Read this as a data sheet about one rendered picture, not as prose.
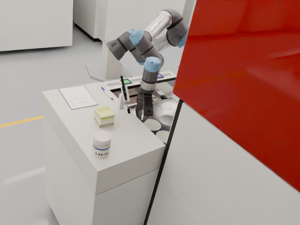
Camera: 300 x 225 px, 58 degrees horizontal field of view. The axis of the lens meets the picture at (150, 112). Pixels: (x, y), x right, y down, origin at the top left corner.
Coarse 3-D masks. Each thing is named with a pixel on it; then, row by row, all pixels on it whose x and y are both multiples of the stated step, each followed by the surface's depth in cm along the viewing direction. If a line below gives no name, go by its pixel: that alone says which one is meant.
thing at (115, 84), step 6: (162, 72) 189; (168, 72) 191; (126, 78) 172; (132, 78) 173; (138, 78) 175; (162, 78) 181; (168, 78) 183; (108, 84) 162; (114, 84) 163; (120, 84) 165; (132, 84) 167
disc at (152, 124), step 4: (148, 120) 149; (152, 120) 150; (144, 124) 145; (148, 124) 146; (152, 124) 147; (156, 124) 147; (160, 124) 148; (148, 128) 143; (152, 128) 144; (156, 128) 144; (160, 128) 145
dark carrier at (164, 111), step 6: (162, 102) 167; (168, 102) 169; (174, 102) 170; (156, 108) 160; (162, 108) 162; (168, 108) 163; (174, 108) 164; (156, 114) 155; (162, 114) 156; (168, 114) 158; (174, 114) 159; (156, 120) 151; (162, 120) 152; (168, 120) 153; (162, 126) 147; (168, 126) 148; (156, 132) 142
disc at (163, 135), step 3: (159, 132) 142; (162, 132) 143; (165, 132) 143; (168, 132) 144; (156, 135) 139; (159, 135) 140; (162, 135) 140; (165, 135) 141; (159, 138) 138; (162, 138) 138; (165, 138) 139; (162, 141) 136; (165, 141) 137
